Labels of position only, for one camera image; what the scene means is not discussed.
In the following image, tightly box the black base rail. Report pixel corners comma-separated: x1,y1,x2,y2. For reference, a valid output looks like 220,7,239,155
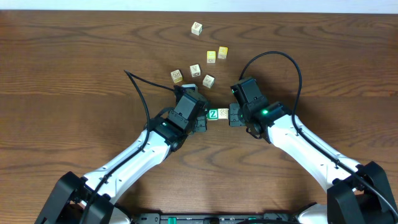
132,213,299,224

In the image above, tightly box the white block centre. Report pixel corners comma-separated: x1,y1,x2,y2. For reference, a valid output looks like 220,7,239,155
202,75,215,88

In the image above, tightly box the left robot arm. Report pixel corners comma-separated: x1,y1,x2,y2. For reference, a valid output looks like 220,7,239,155
36,84,208,223

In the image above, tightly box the white block yellow side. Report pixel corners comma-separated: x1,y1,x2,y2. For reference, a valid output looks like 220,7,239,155
170,70,183,83

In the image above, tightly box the white block black drawing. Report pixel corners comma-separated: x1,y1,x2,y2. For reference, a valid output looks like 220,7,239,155
190,64,201,77

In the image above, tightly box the white block red side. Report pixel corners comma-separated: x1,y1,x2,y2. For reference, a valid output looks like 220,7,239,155
218,108,229,119

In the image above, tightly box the far white block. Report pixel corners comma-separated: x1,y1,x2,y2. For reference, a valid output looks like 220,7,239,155
191,22,203,35

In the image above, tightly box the yellow block left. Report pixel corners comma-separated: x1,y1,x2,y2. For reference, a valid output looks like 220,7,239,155
206,50,216,63

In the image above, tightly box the yellow block right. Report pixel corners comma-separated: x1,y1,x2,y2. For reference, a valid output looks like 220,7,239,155
218,46,228,59

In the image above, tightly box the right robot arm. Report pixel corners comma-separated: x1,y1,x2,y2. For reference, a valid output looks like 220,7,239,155
230,78,397,223

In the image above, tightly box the green Z block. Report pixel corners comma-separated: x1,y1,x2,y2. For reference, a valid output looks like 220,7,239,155
207,109,219,120

